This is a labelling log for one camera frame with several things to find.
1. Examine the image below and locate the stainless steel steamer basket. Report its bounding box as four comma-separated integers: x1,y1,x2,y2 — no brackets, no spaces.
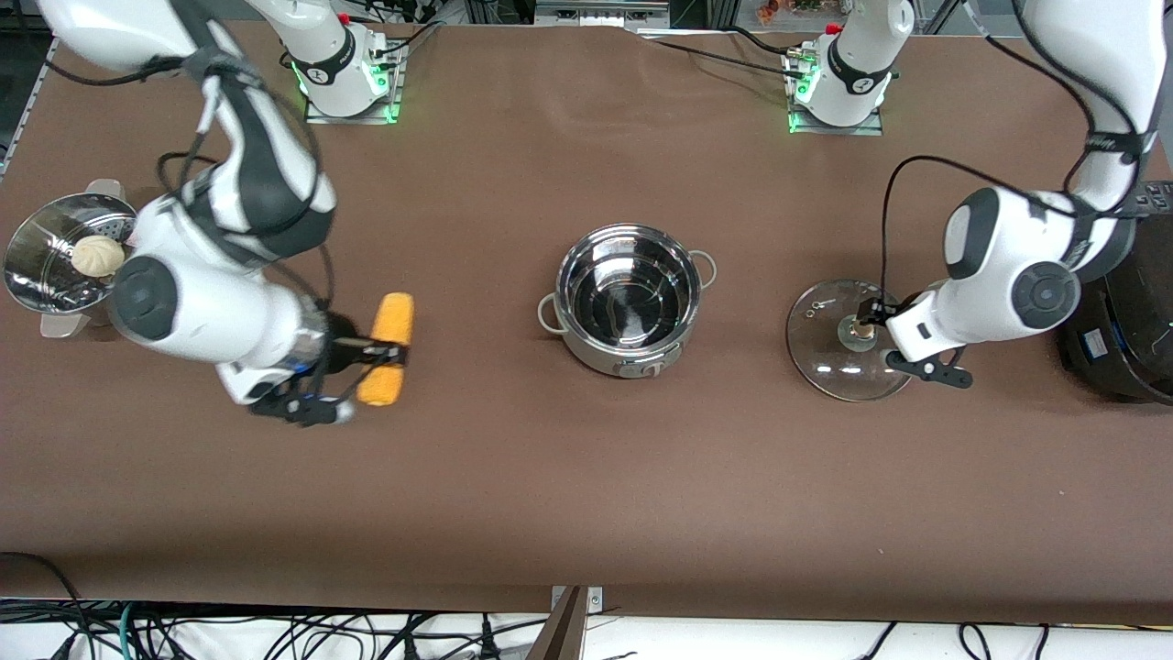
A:
3,178,140,340

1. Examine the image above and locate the small metal edge bracket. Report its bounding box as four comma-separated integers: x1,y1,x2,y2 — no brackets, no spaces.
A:
550,585,606,617

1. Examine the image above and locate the black round appliance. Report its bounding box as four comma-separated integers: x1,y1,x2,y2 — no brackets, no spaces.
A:
1056,180,1173,405

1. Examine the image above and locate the stainless steel pot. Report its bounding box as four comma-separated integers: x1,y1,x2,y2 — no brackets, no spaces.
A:
537,222,718,380

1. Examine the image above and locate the brown wedge-shaped bar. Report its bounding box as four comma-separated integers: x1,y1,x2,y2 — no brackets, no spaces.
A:
526,587,589,660

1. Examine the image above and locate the yellow corn cob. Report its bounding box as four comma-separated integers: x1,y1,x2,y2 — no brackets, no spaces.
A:
355,291,416,408

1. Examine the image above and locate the brown table cover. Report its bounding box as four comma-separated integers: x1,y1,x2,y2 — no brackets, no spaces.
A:
0,14,1173,628

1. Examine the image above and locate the grey box behind table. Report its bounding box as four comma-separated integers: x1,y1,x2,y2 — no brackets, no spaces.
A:
533,0,672,30

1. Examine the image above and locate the black base connector cable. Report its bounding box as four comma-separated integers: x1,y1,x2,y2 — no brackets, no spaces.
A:
367,18,444,67

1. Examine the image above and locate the white steamed bun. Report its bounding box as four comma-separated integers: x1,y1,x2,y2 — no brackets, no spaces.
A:
71,235,126,279

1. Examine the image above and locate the glass pot lid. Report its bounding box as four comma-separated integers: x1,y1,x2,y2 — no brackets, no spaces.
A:
785,279,918,403

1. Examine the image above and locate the long black table cable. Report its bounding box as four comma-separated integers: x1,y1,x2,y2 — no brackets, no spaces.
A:
640,38,809,83

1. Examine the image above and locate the black looping floor cable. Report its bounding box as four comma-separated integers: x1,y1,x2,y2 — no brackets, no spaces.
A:
0,550,93,643

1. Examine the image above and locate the short black table cable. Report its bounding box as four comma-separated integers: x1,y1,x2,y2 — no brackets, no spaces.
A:
726,26,796,60

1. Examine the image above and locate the aluminium frame rail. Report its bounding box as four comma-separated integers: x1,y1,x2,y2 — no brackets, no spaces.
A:
0,37,61,184

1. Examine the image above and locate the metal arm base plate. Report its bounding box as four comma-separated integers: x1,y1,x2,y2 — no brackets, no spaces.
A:
782,48,885,138
303,37,407,126

